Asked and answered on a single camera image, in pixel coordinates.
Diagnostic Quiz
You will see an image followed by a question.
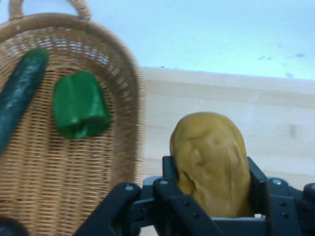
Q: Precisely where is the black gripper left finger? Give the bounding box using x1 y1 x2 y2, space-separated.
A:
73 156 213 236

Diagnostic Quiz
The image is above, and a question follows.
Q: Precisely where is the yellow-brown potato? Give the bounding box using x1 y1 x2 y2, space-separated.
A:
169 112 254 219

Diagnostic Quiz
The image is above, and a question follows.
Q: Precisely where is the light wooden cutting board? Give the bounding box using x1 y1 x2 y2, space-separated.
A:
137 67 315 191

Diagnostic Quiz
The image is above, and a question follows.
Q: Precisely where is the dark green cucumber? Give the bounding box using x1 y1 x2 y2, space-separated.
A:
0 47 49 156

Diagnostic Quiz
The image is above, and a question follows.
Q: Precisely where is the green bell pepper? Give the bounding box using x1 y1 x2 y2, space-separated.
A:
53 70 111 140

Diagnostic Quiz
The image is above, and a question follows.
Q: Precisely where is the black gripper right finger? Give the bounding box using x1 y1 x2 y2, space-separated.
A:
247 157 315 236

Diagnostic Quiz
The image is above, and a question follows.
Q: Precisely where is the dark purple onion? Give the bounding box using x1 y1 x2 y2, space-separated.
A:
0 216 29 236

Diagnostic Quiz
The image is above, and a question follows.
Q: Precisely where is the woven wicker basket with handles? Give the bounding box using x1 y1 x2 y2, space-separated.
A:
0 0 146 236

